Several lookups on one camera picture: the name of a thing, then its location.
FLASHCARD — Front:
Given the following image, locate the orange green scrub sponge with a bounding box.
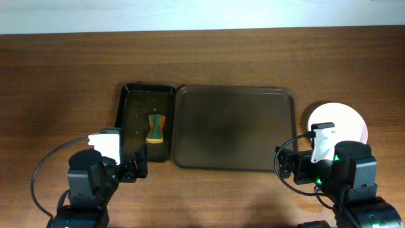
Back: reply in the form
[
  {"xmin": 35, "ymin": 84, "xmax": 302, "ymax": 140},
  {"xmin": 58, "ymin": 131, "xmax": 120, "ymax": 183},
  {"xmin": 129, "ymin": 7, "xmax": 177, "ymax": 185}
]
[{"xmin": 146, "ymin": 114, "xmax": 166, "ymax": 144}]

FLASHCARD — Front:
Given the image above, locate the white plate top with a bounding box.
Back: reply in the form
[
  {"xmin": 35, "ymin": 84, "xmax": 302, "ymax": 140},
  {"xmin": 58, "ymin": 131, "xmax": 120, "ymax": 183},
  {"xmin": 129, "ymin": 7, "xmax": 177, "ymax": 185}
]
[{"xmin": 307, "ymin": 103, "xmax": 368, "ymax": 144}]

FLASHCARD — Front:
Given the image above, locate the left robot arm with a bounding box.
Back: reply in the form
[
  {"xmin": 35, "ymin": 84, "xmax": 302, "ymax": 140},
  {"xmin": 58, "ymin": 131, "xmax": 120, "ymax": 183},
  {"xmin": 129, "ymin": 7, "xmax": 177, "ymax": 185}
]
[{"xmin": 49, "ymin": 145, "xmax": 148, "ymax": 228}]

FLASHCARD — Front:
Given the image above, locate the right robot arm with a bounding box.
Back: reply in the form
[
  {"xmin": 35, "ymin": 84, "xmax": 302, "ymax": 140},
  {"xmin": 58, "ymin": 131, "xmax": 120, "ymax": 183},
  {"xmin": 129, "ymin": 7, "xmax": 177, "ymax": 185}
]
[{"xmin": 274, "ymin": 141, "xmax": 404, "ymax": 227}]

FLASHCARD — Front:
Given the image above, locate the black water tray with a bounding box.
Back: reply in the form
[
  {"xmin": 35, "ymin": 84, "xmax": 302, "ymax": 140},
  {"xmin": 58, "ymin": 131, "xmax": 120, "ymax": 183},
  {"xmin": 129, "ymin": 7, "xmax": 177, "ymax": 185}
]
[{"xmin": 115, "ymin": 84, "xmax": 176, "ymax": 162}]

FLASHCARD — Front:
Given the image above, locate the brown serving tray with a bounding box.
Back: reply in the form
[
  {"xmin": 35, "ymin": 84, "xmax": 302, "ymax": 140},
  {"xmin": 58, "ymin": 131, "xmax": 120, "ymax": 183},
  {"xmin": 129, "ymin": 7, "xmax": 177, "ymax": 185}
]
[{"xmin": 170, "ymin": 85, "xmax": 297, "ymax": 172}]

